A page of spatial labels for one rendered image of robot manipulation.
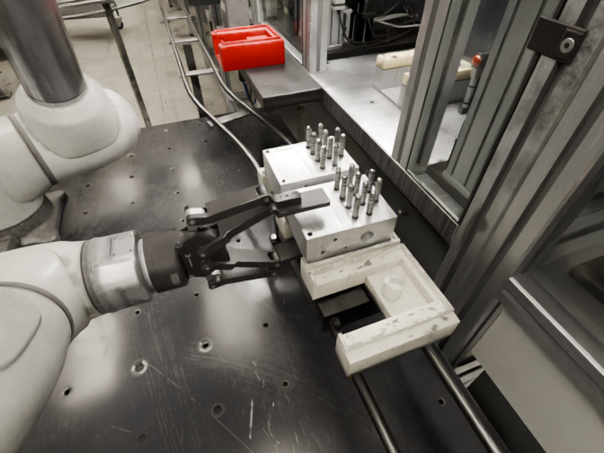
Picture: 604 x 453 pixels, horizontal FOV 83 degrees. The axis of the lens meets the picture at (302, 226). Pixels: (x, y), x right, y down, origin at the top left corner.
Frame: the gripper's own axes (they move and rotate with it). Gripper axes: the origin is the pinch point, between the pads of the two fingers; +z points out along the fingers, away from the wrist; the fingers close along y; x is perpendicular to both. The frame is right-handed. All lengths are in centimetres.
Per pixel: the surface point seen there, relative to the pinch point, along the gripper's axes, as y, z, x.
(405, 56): 7.4, 33.6, 33.0
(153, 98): -89, -38, 261
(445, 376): -8.6, 10.0, -21.3
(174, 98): -89, -21, 255
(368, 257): -2.2, 6.5, -6.3
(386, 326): -2.5, 4.0, -15.8
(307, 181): 1.9, 2.5, 6.7
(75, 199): -22, -44, 48
